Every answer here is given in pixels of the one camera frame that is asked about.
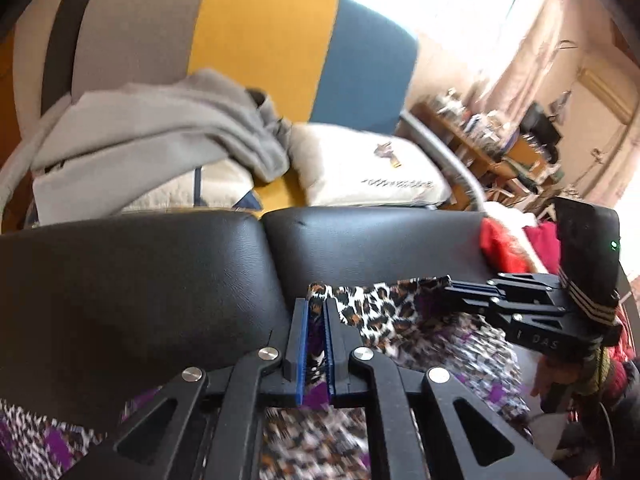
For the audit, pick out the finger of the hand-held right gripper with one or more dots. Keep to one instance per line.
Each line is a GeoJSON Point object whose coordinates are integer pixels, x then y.
{"type": "Point", "coordinates": [500, 306]}
{"type": "Point", "coordinates": [480, 283]}

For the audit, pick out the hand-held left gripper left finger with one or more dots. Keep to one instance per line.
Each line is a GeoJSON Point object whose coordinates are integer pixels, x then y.
{"type": "Point", "coordinates": [300, 350]}

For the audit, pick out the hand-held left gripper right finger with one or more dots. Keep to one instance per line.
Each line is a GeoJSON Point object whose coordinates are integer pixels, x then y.
{"type": "Point", "coordinates": [328, 350]}

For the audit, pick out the leopard print garment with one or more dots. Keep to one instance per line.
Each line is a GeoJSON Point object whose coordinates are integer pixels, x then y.
{"type": "Point", "coordinates": [380, 310]}

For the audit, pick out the person's right hand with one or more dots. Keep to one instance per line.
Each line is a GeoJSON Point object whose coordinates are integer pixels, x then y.
{"type": "Point", "coordinates": [552, 377]}

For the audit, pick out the red cloth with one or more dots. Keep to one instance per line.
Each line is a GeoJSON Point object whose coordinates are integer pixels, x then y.
{"type": "Point", "coordinates": [505, 247]}

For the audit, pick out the cluttered wooden desk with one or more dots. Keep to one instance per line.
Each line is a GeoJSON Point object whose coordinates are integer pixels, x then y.
{"type": "Point", "coordinates": [480, 145]}

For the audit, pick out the black monitor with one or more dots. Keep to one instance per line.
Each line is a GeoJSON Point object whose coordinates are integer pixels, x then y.
{"type": "Point", "coordinates": [540, 122]}

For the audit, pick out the yellow bed sheet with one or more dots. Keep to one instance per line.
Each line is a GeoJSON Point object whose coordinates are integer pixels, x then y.
{"type": "Point", "coordinates": [280, 195]}

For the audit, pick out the white pillow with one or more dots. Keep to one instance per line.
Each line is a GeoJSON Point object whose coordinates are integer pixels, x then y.
{"type": "Point", "coordinates": [350, 165]}

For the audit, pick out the white patchwork quilt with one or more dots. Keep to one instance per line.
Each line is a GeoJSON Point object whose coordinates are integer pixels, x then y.
{"type": "Point", "coordinates": [220, 185]}

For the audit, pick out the black leather sofa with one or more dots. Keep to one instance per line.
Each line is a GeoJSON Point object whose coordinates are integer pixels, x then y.
{"type": "Point", "coordinates": [125, 285]}

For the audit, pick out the beige curtain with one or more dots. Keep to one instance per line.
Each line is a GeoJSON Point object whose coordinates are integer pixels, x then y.
{"type": "Point", "coordinates": [540, 40]}

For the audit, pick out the grey hoodie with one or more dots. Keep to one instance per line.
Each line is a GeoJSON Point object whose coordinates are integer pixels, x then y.
{"type": "Point", "coordinates": [150, 125]}

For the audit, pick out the grey yellow blue headboard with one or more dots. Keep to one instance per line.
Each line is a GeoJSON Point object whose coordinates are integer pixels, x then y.
{"type": "Point", "coordinates": [260, 35]}

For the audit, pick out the grey bed frame rail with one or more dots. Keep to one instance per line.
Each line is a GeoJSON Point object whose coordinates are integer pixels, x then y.
{"type": "Point", "coordinates": [450, 160]}

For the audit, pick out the wall air conditioner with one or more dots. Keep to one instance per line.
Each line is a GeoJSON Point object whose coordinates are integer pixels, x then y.
{"type": "Point", "coordinates": [605, 92]}

